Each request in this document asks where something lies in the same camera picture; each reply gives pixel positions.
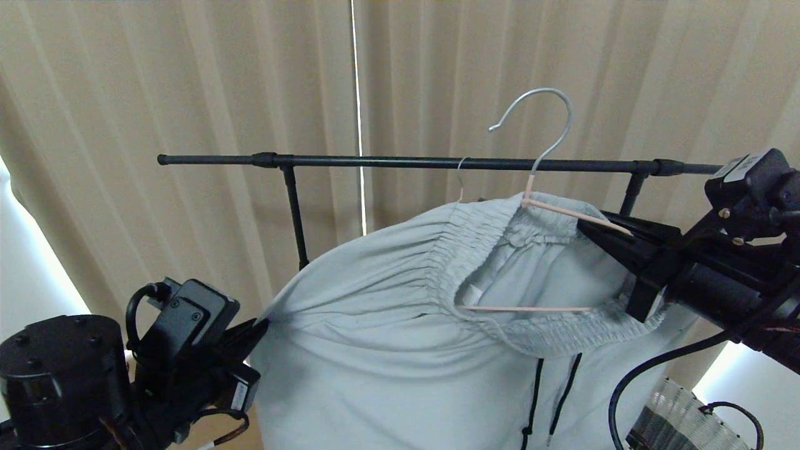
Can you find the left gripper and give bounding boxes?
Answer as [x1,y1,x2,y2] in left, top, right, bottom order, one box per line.
[139,347,263,439]

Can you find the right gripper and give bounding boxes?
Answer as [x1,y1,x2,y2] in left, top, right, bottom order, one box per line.
[575,211,774,330]

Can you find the pink clothes hanger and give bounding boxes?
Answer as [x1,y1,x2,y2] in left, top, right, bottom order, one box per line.
[456,156,471,204]
[458,87,635,313]

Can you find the pale grey shorts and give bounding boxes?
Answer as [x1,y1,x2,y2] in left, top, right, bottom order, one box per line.
[249,191,701,450]

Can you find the white laundry basket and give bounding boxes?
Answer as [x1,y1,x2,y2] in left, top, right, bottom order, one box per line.
[625,376,754,450]

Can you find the black clothes rack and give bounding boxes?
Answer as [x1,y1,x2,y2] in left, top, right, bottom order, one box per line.
[156,152,721,271]

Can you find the beige curtain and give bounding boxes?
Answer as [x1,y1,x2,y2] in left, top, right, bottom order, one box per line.
[0,0,800,391]

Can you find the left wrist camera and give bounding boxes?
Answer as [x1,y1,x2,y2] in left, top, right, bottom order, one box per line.
[125,277,242,376]

